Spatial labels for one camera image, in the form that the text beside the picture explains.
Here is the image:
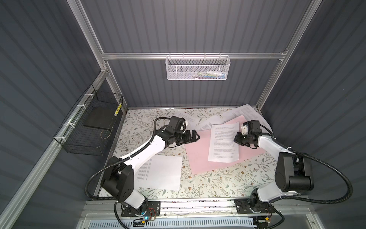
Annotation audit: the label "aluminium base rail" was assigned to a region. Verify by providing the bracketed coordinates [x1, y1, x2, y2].
[76, 198, 325, 229]

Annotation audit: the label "yellow marker in basket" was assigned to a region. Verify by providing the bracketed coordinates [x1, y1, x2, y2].
[114, 103, 122, 116]

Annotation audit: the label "white wire mesh basket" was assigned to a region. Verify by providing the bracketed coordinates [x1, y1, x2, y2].
[165, 54, 231, 81]

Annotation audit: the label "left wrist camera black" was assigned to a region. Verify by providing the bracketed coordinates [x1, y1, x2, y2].
[168, 116, 187, 133]

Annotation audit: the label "printed paper sheets right back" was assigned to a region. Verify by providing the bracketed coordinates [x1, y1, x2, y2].
[221, 104, 272, 131]

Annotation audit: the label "black corrugated cable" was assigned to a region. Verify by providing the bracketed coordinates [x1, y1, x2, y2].
[260, 124, 354, 204]
[84, 116, 172, 201]

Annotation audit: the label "floral patterned table mat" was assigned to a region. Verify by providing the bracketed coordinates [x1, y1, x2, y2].
[111, 108, 276, 199]

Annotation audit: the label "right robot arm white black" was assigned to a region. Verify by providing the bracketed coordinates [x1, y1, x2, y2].
[234, 132, 314, 206]

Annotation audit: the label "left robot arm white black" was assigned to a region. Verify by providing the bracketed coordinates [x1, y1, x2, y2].
[101, 129, 200, 215]

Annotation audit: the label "markers in white basket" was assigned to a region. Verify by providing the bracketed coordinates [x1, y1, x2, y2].
[187, 71, 227, 80]

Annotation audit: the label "printed paper sheet back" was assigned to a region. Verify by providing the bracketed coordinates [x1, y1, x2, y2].
[174, 112, 200, 131]

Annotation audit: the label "black corrugated cable right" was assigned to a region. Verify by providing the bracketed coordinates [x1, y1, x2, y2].
[260, 124, 354, 204]

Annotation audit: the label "black corrugated cable left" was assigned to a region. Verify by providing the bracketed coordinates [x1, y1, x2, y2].
[84, 116, 172, 201]

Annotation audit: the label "black wire basket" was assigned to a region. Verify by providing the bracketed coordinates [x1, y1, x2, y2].
[54, 85, 124, 156]

